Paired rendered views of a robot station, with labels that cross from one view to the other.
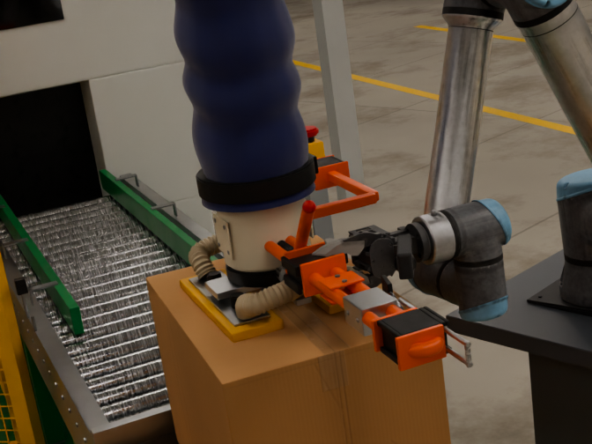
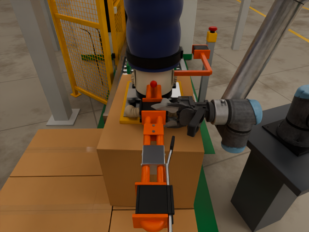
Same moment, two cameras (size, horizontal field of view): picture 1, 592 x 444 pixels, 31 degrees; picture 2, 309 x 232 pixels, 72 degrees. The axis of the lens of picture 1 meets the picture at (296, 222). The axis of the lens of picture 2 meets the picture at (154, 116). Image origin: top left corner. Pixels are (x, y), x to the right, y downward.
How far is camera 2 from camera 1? 1.19 m
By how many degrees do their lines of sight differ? 27
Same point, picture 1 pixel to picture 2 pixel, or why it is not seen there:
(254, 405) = (110, 159)
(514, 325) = (251, 137)
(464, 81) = (271, 31)
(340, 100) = (242, 16)
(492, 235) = (248, 121)
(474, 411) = not seen: hidden behind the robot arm
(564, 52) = not seen: outside the picture
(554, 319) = (269, 141)
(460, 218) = (234, 109)
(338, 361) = not seen: hidden behind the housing
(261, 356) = (122, 137)
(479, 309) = (229, 148)
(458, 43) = (278, 7)
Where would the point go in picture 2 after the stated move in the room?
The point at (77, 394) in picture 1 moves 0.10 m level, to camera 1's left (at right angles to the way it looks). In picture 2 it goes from (110, 96) to (100, 94)
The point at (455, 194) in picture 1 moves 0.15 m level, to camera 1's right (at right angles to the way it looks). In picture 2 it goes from (242, 89) to (285, 95)
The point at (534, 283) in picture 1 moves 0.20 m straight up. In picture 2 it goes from (268, 117) to (281, 88)
